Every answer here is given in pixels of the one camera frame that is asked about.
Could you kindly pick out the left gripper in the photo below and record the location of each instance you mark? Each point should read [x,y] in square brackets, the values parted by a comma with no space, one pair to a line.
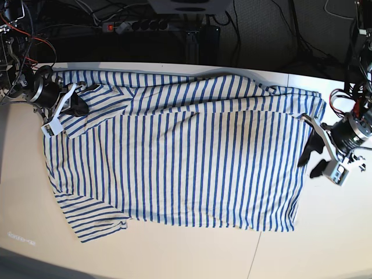
[340,139]

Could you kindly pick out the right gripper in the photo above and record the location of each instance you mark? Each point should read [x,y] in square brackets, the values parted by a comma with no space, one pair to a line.
[53,98]

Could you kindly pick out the blue white striped T-shirt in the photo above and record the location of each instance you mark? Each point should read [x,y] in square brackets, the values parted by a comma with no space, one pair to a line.
[183,151]

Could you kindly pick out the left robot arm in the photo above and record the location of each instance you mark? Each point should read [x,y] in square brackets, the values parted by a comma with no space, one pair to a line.
[352,104]

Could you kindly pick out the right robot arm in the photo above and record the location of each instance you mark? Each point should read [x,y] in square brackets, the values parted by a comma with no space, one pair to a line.
[22,81]

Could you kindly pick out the white power strip with plugs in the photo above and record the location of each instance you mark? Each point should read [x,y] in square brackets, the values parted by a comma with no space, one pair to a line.
[147,25]

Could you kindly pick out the grey box under table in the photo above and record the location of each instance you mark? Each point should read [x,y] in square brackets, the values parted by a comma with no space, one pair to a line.
[210,7]

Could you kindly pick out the black power adapter box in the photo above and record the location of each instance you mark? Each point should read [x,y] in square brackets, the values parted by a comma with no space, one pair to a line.
[209,41]

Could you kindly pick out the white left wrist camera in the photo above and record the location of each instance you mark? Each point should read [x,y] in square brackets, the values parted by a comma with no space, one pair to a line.
[336,172]

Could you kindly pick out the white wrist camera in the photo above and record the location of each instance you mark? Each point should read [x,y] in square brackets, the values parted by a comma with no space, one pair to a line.
[336,172]
[52,128]

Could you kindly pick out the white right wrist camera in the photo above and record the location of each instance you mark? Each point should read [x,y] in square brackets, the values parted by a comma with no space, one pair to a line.
[52,128]

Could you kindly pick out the aluminium table leg post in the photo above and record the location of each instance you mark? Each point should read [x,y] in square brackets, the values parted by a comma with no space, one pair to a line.
[191,48]

